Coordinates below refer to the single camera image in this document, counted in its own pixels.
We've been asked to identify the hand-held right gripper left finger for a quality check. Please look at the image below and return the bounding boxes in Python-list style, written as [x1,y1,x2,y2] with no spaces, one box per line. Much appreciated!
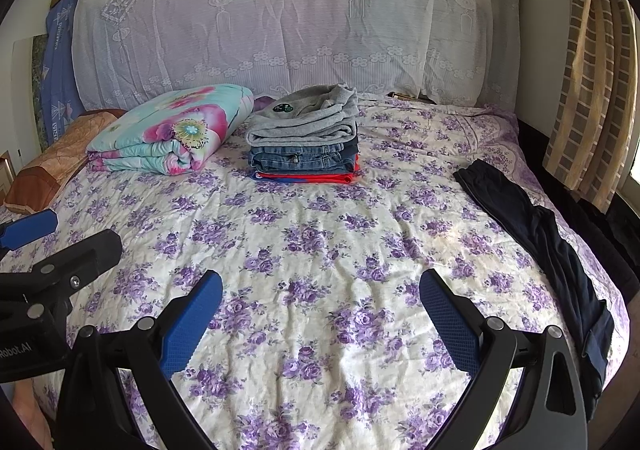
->
[52,269,224,450]

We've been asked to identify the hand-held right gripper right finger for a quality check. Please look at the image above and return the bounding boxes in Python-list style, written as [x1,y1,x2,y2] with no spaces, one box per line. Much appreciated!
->
[419,269,588,450]

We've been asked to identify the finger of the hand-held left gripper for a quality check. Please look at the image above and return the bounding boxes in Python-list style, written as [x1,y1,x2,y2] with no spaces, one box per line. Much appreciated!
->
[0,229,123,312]
[0,209,59,252]

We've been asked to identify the grey sweatshirt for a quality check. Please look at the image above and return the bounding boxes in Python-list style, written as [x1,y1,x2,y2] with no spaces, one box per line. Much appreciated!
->
[247,84,360,147]

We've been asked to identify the dark navy pants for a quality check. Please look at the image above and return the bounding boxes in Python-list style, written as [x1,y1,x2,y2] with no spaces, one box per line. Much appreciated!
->
[453,159,616,423]

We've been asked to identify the brown pillow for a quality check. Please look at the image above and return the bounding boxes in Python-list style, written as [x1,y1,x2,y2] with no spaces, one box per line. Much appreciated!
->
[4,109,128,211]

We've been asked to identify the folded floral quilt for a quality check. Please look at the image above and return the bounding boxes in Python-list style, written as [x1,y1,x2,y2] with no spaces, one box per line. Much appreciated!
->
[86,84,255,176]

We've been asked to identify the purple floral bedsheet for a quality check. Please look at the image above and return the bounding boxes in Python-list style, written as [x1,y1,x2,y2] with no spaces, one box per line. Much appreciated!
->
[0,93,631,450]

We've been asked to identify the blue printed cloth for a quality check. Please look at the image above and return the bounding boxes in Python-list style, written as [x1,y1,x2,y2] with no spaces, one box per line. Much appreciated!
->
[40,0,83,133]

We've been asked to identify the green patterned board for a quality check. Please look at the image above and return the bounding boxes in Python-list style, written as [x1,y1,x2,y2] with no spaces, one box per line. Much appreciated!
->
[30,33,51,131]

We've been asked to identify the folded red garment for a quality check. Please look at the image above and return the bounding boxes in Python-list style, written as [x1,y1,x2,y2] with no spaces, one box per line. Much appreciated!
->
[251,155,363,185]

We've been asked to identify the folded blue jeans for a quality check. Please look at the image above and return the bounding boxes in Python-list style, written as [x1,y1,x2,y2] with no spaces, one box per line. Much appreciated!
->
[248,137,361,174]

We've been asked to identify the beige checkered curtain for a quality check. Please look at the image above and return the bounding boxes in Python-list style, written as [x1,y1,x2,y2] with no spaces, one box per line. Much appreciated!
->
[542,0,640,213]

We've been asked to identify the white lace headboard cover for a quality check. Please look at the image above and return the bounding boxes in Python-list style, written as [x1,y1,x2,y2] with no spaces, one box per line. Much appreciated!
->
[71,0,523,111]

